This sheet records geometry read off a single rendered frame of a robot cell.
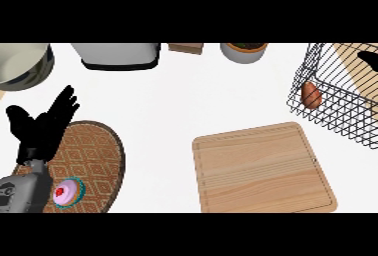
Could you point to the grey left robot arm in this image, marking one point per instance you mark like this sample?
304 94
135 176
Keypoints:
22 191

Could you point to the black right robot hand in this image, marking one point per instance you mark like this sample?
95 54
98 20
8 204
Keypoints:
369 58

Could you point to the wooden cutting board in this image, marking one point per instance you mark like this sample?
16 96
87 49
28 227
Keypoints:
266 168

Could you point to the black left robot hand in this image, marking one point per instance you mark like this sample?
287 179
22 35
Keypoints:
46 125

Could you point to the grey appliance with black base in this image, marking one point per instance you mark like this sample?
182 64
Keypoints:
118 56

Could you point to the orange sweet potato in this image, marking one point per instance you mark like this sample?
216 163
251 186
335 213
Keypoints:
310 95

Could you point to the brown woven oval placemat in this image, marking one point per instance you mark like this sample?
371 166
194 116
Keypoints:
90 160

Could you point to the pink frosted cupcake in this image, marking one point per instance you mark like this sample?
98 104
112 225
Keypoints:
68 192

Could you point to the grey pot with plant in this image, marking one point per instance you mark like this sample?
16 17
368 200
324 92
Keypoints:
244 51

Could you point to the pale wooden board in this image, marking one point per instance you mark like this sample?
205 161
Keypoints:
362 71

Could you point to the small wooden block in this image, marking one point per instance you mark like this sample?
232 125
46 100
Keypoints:
186 47

